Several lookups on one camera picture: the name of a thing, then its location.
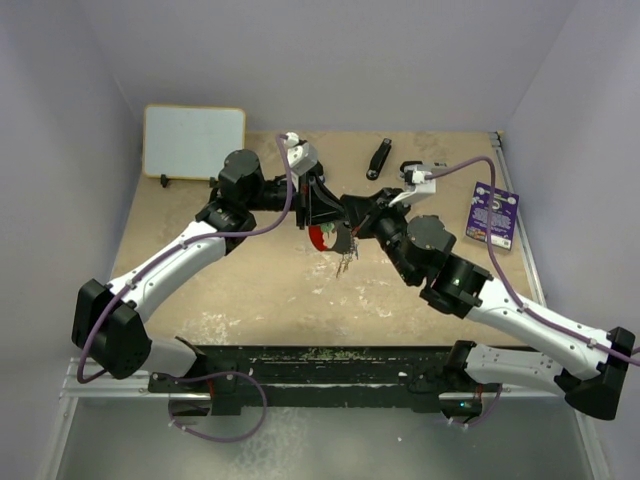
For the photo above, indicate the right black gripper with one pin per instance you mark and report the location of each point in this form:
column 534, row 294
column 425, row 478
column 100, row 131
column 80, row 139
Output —
column 359, row 208

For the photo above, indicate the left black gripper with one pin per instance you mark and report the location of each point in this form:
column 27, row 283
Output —
column 313, row 203

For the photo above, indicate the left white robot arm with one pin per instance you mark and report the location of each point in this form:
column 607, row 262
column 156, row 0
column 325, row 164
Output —
column 109, row 319

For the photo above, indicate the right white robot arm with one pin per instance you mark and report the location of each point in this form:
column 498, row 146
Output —
column 585, row 365

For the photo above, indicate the key with green tag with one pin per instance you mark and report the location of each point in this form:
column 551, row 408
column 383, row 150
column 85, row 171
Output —
column 327, row 229

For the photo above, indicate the grey black stapler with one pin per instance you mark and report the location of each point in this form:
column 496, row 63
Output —
column 425, row 164

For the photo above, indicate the purple card package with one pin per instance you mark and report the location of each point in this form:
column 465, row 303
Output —
column 504, row 209

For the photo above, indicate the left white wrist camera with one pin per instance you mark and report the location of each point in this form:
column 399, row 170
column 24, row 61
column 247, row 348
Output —
column 301, row 155

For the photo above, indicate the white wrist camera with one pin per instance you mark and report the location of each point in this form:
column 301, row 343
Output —
column 301, row 155
column 418, row 185

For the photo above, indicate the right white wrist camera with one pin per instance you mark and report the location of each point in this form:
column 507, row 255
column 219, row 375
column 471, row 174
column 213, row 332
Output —
column 418, row 185

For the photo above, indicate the small whiteboard yellow frame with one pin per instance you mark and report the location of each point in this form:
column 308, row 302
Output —
column 190, row 142

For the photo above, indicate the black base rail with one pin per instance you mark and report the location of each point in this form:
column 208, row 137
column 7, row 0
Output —
column 418, row 378

